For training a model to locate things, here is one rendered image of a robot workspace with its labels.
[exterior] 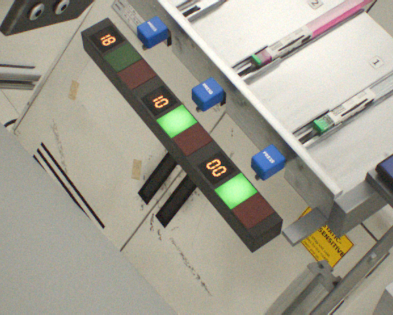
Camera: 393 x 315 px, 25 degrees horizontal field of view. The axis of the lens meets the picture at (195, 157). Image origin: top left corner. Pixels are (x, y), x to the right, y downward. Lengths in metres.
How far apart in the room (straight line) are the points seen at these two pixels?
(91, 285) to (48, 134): 0.87
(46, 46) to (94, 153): 0.98
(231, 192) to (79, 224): 0.18
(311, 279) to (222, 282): 0.45
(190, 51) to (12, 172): 0.29
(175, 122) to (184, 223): 0.47
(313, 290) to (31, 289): 0.34
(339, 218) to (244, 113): 0.16
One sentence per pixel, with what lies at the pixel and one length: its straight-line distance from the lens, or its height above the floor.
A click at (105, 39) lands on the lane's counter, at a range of 1.07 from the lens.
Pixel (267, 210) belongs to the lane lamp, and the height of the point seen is 0.67.
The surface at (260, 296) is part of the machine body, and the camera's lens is 1.37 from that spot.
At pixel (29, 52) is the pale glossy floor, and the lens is 2.43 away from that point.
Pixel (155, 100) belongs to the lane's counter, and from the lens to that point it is 1.01.
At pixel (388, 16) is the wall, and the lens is 3.08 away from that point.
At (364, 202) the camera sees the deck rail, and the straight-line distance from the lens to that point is 0.94.
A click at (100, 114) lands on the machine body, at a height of 0.36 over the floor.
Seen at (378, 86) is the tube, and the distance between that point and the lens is 1.01.
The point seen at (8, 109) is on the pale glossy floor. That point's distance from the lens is 2.15.
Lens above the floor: 1.07
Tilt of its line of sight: 26 degrees down
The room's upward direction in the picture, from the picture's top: 37 degrees clockwise
